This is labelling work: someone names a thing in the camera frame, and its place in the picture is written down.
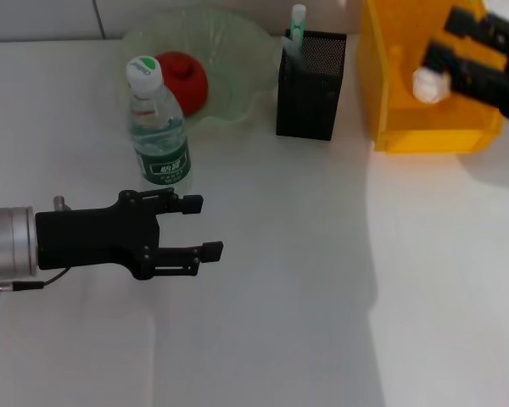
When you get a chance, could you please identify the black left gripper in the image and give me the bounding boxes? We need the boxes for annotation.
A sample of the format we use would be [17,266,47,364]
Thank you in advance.
[34,187,225,282]

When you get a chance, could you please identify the white paper ball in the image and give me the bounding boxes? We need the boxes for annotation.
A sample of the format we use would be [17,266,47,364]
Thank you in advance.
[411,65,454,104]

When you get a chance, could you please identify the green label water bottle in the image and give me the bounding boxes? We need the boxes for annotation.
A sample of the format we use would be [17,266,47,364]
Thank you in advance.
[126,54,193,190]

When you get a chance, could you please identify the red-orange fruit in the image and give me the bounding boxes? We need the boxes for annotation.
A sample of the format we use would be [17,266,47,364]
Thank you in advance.
[154,51,210,116]

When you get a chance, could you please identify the black mesh pen holder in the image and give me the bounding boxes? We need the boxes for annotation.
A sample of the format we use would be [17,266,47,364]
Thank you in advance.
[275,28,348,142]

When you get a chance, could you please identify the green glass fruit plate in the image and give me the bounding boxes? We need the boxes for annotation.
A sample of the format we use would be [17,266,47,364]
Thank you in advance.
[120,6,281,137]

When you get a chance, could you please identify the yellow plastic bin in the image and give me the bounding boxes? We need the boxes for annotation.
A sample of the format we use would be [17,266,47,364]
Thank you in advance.
[356,0,505,154]

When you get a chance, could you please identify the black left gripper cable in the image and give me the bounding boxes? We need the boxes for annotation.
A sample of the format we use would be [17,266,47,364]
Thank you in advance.
[0,266,71,299]

